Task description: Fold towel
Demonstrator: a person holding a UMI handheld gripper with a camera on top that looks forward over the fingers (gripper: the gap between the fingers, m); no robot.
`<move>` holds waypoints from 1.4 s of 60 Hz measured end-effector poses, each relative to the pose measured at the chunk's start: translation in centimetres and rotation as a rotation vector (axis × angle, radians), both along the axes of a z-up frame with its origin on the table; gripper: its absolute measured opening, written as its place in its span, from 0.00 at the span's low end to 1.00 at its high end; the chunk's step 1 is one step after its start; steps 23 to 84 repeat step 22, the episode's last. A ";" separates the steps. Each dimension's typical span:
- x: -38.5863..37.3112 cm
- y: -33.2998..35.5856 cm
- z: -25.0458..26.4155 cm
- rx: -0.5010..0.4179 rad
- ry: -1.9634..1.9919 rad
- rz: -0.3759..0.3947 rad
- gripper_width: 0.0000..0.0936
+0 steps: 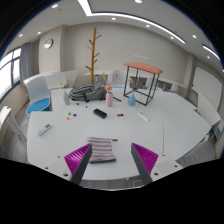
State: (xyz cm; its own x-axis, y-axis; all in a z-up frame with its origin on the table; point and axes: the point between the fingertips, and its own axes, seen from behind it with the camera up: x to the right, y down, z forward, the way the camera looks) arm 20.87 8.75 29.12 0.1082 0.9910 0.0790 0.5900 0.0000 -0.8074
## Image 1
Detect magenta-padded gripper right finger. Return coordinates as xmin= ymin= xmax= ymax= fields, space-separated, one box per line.
xmin=130 ymin=143 xmax=184 ymax=186

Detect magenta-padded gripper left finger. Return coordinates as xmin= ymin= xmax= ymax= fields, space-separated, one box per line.
xmin=41 ymin=143 xmax=94 ymax=186

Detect striped pink grey towel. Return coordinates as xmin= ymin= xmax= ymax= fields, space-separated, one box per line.
xmin=85 ymin=136 xmax=119 ymax=165

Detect white marker pen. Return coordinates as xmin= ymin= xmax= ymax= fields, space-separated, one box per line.
xmin=137 ymin=110 xmax=151 ymax=123

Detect white remote control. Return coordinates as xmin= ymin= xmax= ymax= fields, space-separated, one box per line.
xmin=36 ymin=122 xmax=53 ymax=137

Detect black rectangular box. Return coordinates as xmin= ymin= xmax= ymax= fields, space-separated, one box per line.
xmin=92 ymin=107 xmax=109 ymax=120

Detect black marker pen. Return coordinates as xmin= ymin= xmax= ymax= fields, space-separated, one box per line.
xmin=75 ymin=101 xmax=89 ymax=109

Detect blue vase with dried stems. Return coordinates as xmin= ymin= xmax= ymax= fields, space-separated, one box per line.
xmin=127 ymin=77 xmax=141 ymax=107

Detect green vase with dried stems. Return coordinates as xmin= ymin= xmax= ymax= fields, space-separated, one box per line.
xmin=59 ymin=69 xmax=72 ymax=106

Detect white chair with blue cushion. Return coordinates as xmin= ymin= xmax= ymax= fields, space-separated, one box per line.
xmin=25 ymin=75 xmax=54 ymax=116

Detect grey backpack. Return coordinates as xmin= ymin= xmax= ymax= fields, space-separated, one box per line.
xmin=68 ymin=82 xmax=108 ymax=103

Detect pink vase with flower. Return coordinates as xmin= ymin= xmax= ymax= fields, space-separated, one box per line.
xmin=103 ymin=83 xmax=115 ymax=108

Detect white side table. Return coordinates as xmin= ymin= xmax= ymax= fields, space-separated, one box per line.
xmin=0 ymin=105 xmax=28 ymax=152

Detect plain white chair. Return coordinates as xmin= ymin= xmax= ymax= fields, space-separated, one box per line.
xmin=112 ymin=68 xmax=129 ymax=89

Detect yellow wooden coat rack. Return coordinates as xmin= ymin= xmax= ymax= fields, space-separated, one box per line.
xmin=84 ymin=26 xmax=103 ymax=85

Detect grey curtain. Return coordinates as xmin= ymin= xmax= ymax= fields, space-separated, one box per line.
xmin=18 ymin=41 xmax=33 ymax=88

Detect window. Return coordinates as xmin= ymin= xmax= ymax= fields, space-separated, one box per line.
xmin=0 ymin=46 xmax=23 ymax=102

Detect ceiling light strip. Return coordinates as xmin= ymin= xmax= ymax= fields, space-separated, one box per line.
xmin=77 ymin=0 xmax=187 ymax=46

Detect recessed ceiling spotlights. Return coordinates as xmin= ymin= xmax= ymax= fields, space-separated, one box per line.
xmin=17 ymin=0 xmax=213 ymax=61

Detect orange-topped black frame table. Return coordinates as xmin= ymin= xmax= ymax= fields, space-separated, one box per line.
xmin=122 ymin=61 xmax=165 ymax=107

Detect white wall board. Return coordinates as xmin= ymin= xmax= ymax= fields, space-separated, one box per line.
xmin=191 ymin=66 xmax=223 ymax=113

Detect round wall clock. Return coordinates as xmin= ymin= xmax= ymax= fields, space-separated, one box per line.
xmin=43 ymin=38 xmax=55 ymax=50

